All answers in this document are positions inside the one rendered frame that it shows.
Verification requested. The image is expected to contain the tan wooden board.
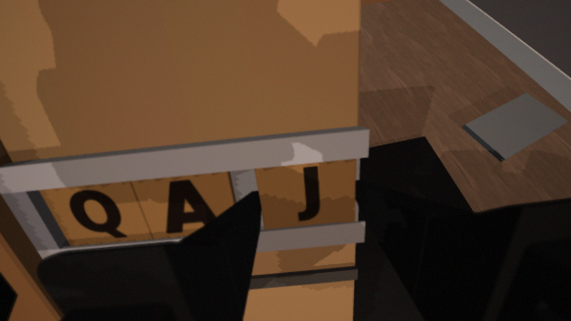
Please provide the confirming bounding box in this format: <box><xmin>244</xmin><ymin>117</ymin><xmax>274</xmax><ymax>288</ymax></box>
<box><xmin>0</xmin><ymin>0</ymin><xmax>370</xmax><ymax>321</ymax></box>

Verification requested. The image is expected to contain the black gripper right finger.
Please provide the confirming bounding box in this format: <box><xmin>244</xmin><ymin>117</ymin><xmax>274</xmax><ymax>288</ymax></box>
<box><xmin>355</xmin><ymin>180</ymin><xmax>571</xmax><ymax>321</ymax></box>

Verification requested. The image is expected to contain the tan letter tile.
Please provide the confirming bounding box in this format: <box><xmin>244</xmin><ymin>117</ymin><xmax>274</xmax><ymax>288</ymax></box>
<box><xmin>254</xmin><ymin>159</ymin><xmax>356</xmax><ymax>229</ymax></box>
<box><xmin>131</xmin><ymin>171</ymin><xmax>236</xmax><ymax>239</ymax></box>
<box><xmin>39</xmin><ymin>181</ymin><xmax>153</xmax><ymax>246</ymax></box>

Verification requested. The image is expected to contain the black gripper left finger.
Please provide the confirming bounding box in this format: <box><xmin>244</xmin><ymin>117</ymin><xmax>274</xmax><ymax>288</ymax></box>
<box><xmin>37</xmin><ymin>191</ymin><xmax>261</xmax><ymax>321</ymax></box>

